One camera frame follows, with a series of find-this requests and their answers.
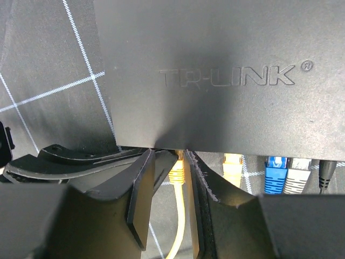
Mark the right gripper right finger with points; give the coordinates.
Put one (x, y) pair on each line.
(227, 222)

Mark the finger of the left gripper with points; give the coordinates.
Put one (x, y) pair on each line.
(57, 164)

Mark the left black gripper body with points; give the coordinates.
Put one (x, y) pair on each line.
(6, 145)

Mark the black network switch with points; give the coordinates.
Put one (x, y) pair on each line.
(245, 77)

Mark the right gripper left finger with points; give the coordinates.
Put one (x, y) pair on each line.
(102, 215)

